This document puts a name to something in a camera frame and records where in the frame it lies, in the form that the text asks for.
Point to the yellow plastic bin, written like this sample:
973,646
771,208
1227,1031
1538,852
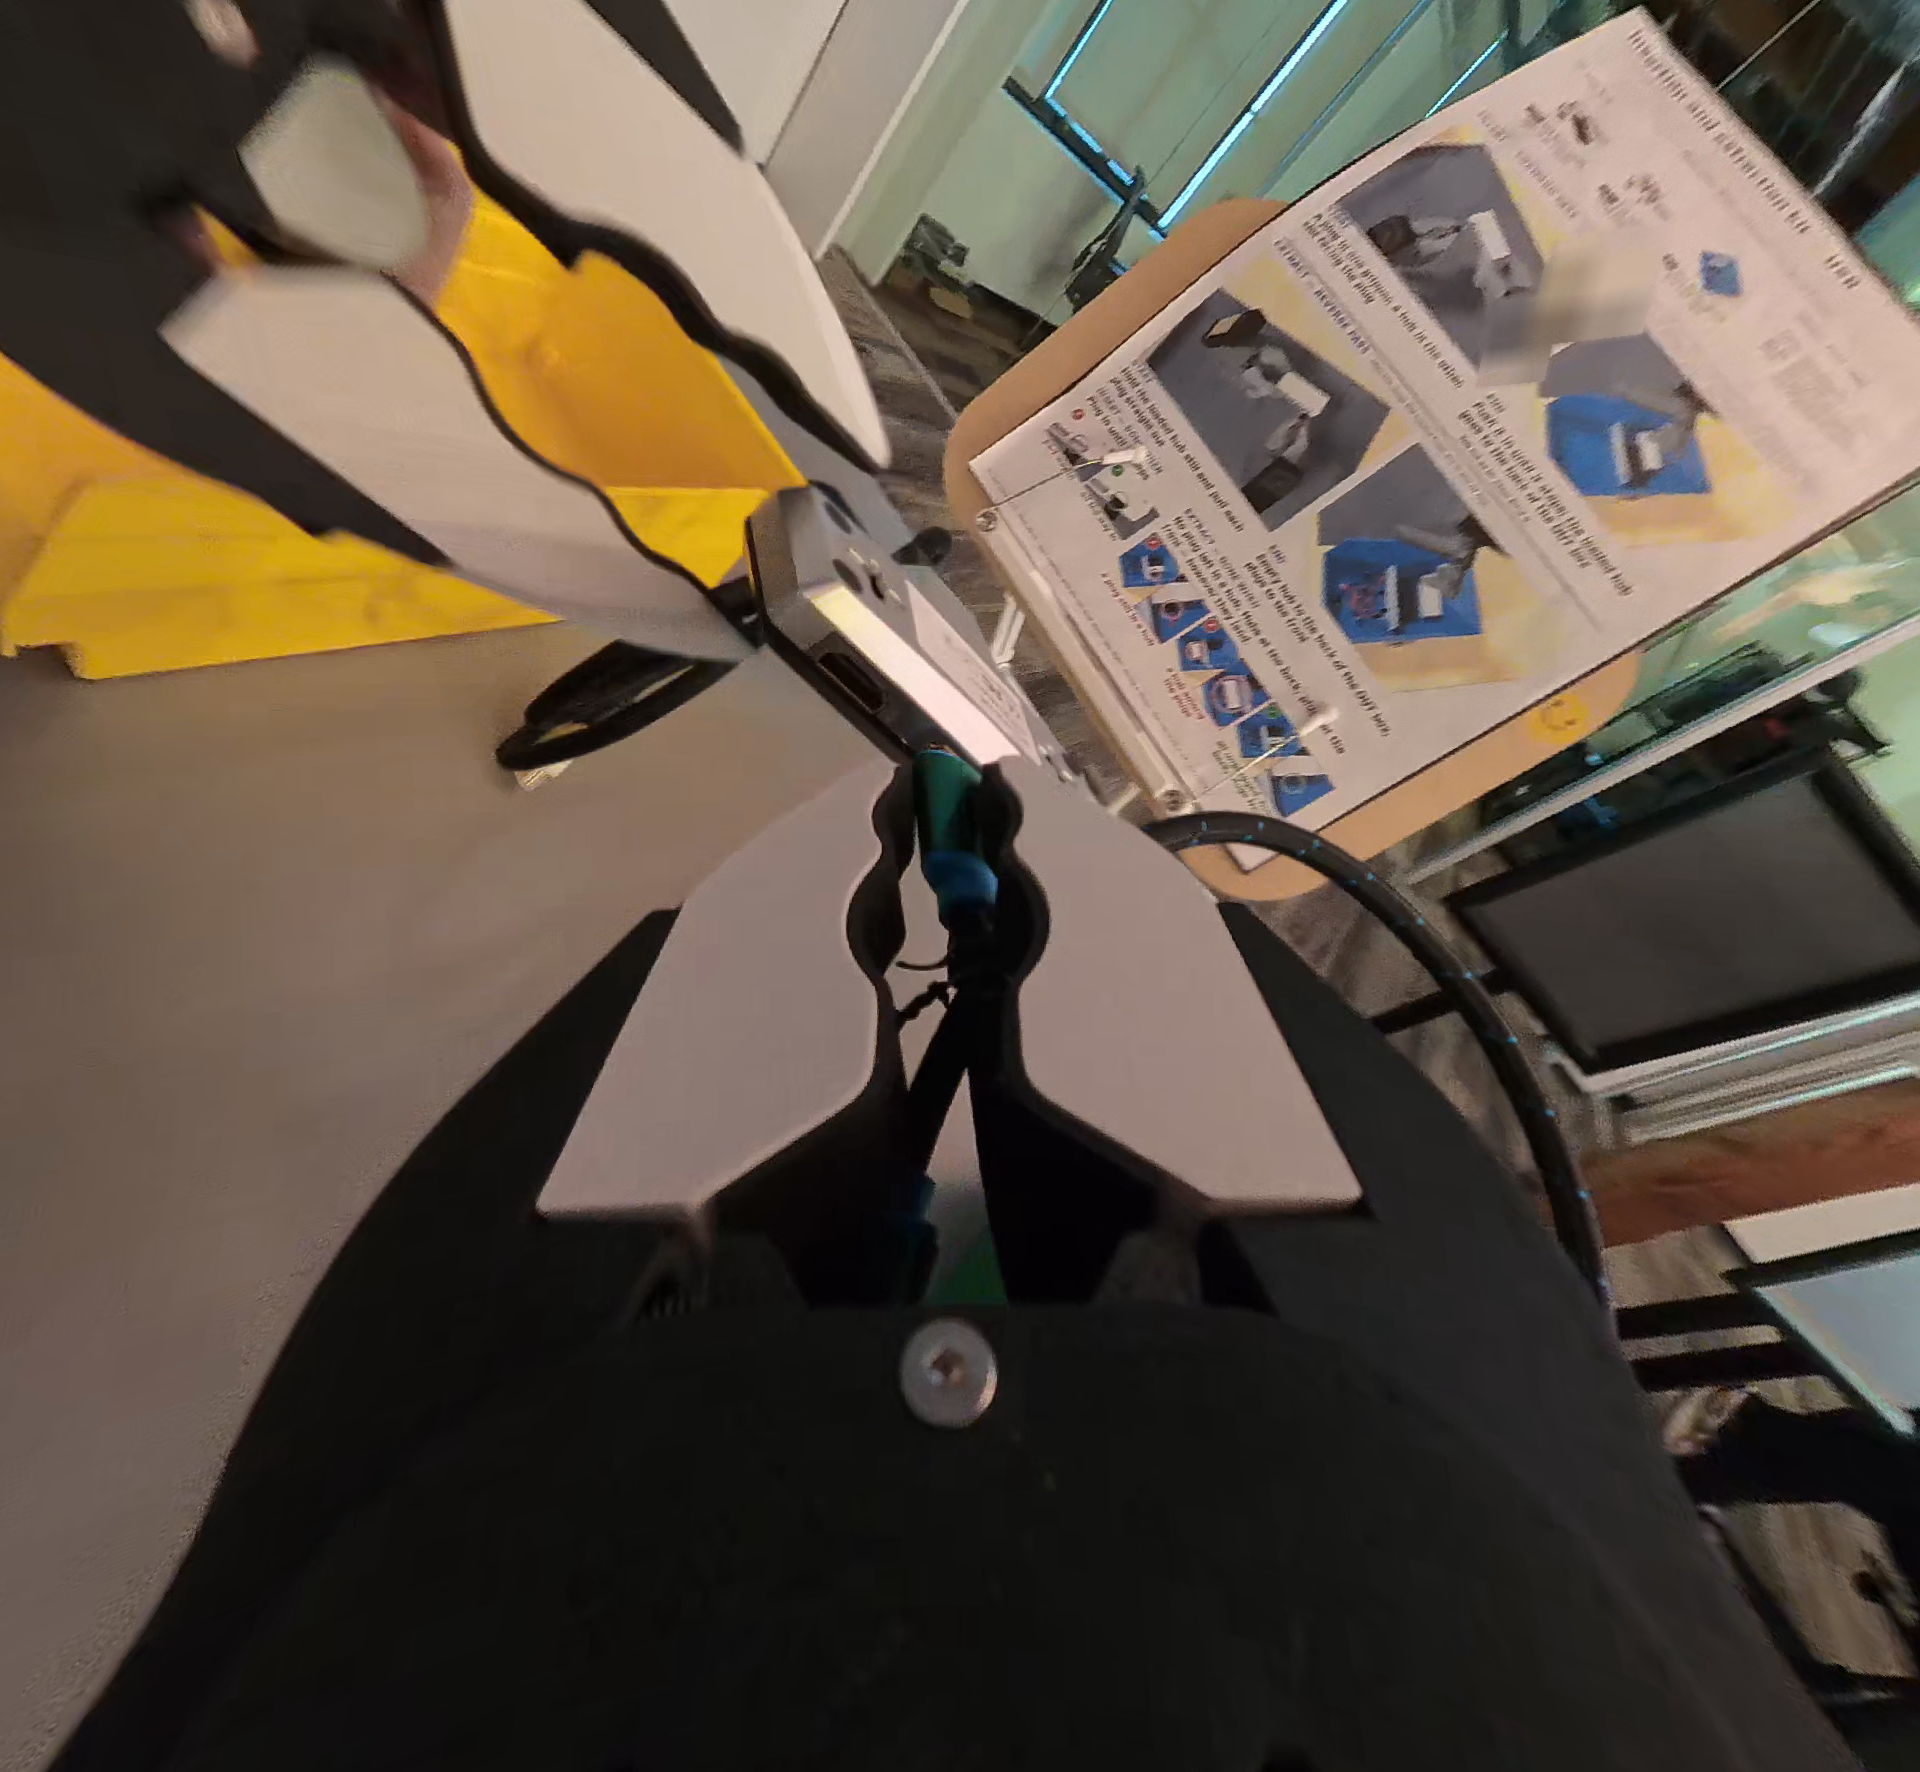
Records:
303,544

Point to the printed instruction sheet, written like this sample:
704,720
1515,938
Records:
1441,422

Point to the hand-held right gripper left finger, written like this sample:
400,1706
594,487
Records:
722,1053

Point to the person's left hand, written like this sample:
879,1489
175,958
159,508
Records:
437,227

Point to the silver port hub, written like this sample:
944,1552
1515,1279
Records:
889,633

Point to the instruction sheet on stand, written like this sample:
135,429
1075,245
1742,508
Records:
1202,843

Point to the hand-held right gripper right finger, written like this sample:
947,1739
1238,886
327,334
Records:
1187,1053

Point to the black monitor on stand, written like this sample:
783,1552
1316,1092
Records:
1714,916

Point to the yellow smiley sticker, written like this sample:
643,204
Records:
1558,714

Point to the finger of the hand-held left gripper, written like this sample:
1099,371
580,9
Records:
630,182
423,451

